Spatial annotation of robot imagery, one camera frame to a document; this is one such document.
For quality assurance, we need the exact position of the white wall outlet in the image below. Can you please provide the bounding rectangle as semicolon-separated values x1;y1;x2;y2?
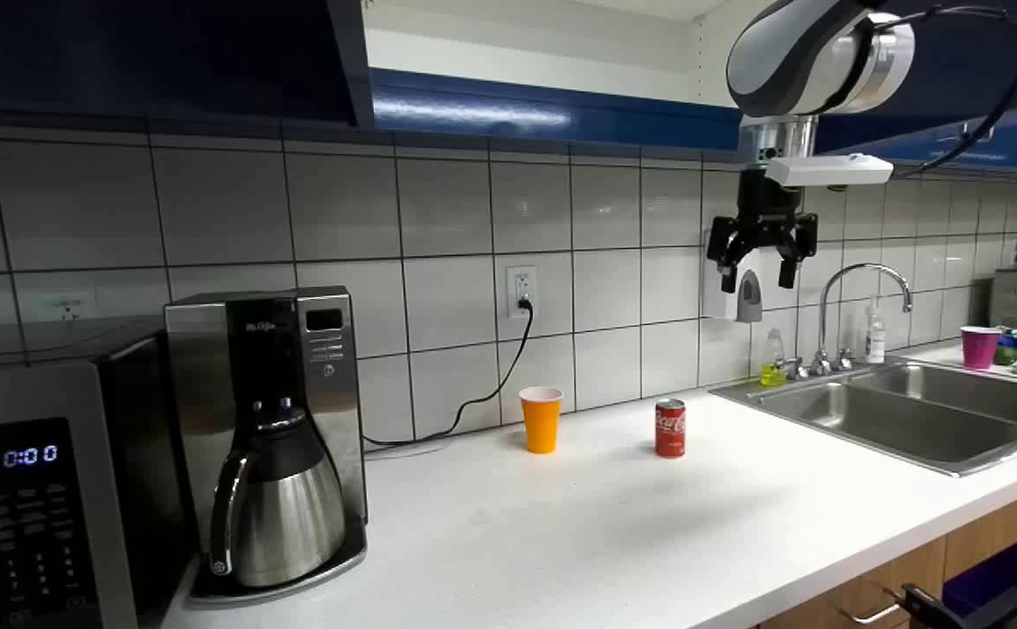
505;266;538;319

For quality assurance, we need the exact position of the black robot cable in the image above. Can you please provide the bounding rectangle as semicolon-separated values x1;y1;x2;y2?
877;0;1017;178

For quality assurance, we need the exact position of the black steel coffee maker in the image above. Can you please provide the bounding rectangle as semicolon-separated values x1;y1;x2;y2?
165;285;367;601

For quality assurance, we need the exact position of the white soap dispenser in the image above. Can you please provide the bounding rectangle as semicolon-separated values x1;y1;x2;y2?
702;250;762;321

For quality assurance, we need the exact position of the orange plastic cup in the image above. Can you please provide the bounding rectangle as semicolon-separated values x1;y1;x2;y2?
520;386;562;454

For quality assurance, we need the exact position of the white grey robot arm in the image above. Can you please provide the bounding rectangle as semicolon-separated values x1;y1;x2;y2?
705;0;915;294

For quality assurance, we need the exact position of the stainless steel sink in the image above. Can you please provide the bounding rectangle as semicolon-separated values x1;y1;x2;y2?
722;365;1017;476

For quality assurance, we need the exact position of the black power cord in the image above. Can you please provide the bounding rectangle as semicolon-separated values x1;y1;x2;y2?
360;304;538;454

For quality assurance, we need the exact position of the pink plastic cup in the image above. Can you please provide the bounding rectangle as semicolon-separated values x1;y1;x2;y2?
962;323;999;369

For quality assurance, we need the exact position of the blue bin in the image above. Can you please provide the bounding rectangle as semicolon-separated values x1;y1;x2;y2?
942;546;1017;613

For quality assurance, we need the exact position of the yellow dish soap bottle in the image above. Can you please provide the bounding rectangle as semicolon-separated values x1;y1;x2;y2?
757;327;787;386

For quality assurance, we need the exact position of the wooden lower cabinet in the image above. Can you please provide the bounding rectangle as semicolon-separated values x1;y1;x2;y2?
757;498;1017;629

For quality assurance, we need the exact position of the blue upper cabinet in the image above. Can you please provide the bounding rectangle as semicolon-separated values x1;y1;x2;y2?
0;0;1017;178

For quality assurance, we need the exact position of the red soda can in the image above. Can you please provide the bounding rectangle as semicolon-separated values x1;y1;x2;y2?
653;399;684;456

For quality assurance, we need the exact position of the black steel microwave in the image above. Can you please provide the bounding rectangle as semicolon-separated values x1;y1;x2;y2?
0;327;195;629

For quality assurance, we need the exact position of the steel coffee carafe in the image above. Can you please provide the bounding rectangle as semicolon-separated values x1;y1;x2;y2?
207;399;348;589

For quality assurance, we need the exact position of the chrome sink faucet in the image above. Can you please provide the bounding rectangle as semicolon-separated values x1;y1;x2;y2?
787;262;915;380

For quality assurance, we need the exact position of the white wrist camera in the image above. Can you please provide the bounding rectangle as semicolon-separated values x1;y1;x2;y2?
765;154;896;188

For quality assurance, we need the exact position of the small clear bottle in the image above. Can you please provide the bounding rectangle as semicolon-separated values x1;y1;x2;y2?
866;308;886;363

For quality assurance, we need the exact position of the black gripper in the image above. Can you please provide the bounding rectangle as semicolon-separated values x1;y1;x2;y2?
705;167;819;294

